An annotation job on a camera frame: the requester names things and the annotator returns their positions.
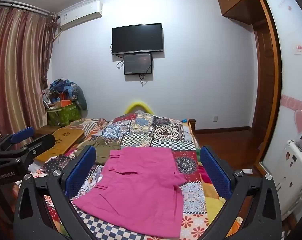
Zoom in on pink pants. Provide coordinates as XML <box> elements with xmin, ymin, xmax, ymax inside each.
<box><xmin>73</xmin><ymin>147</ymin><xmax>188</xmax><ymax>238</ymax></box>

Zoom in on patchwork printed bedspread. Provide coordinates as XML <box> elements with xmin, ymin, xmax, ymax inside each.
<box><xmin>28</xmin><ymin>112</ymin><xmax>244</xmax><ymax>240</ymax></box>

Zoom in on pile of clothes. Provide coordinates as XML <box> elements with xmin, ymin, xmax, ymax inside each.
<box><xmin>42</xmin><ymin>79</ymin><xmax>88</xmax><ymax>110</ymax></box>

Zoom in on bamboo lap table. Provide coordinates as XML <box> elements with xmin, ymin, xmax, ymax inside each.
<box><xmin>33</xmin><ymin>127</ymin><xmax>84</xmax><ymax>163</ymax></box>

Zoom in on white sliding door pink hearts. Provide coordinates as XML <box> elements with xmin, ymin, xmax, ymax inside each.
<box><xmin>262</xmin><ymin>0</ymin><xmax>302</xmax><ymax>170</ymax></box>

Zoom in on striped red curtain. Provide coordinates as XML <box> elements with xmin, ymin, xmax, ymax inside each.
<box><xmin>0</xmin><ymin>3</ymin><xmax>58</xmax><ymax>140</ymax></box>

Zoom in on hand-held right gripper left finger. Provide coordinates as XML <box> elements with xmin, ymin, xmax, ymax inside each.
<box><xmin>13</xmin><ymin>145</ymin><xmax>98</xmax><ymax>240</ymax></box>

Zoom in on white appliance with stickers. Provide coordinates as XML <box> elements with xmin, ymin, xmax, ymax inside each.
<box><xmin>274</xmin><ymin>138</ymin><xmax>302</xmax><ymax>218</ymax></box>

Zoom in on wooden overhead cabinet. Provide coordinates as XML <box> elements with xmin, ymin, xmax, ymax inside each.
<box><xmin>216</xmin><ymin>0</ymin><xmax>279</xmax><ymax>25</ymax></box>

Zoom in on white air conditioner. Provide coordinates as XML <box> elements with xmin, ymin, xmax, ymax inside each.
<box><xmin>58</xmin><ymin>1</ymin><xmax>103</xmax><ymax>30</ymax></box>

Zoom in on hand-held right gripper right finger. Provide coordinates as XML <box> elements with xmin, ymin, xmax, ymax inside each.
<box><xmin>199</xmin><ymin>145</ymin><xmax>282</xmax><ymax>240</ymax></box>

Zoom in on brown wooden door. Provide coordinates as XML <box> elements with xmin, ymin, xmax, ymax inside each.
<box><xmin>251</xmin><ymin>0</ymin><xmax>284</xmax><ymax>165</ymax></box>

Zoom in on large wall television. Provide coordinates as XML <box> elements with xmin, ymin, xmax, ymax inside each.
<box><xmin>112</xmin><ymin>23</ymin><xmax>164</xmax><ymax>55</ymax></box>

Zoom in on wooden bed frame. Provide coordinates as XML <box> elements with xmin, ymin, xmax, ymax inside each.
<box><xmin>187</xmin><ymin>119</ymin><xmax>204</xmax><ymax>153</ymax></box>

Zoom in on white curtain rail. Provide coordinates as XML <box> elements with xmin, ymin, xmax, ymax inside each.
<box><xmin>0</xmin><ymin>1</ymin><xmax>53</xmax><ymax>16</ymax></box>

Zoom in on small wall monitor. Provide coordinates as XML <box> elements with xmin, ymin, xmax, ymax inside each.
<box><xmin>123</xmin><ymin>53</ymin><xmax>153</xmax><ymax>75</ymax></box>

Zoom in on olive green pants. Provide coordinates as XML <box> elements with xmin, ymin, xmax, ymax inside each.
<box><xmin>74</xmin><ymin>138</ymin><xmax>121</xmax><ymax>165</ymax></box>

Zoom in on green storage bag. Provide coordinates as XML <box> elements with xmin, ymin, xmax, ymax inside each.
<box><xmin>46</xmin><ymin>100</ymin><xmax>82</xmax><ymax>127</ymax></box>

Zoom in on yellow bed headboard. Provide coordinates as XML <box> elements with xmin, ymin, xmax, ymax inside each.
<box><xmin>125</xmin><ymin>101</ymin><xmax>155</xmax><ymax>115</ymax></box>

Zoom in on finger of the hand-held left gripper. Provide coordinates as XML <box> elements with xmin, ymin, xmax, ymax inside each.
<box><xmin>0</xmin><ymin>134</ymin><xmax>56</xmax><ymax>160</ymax></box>
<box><xmin>0</xmin><ymin>127</ymin><xmax>34</xmax><ymax>153</ymax></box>

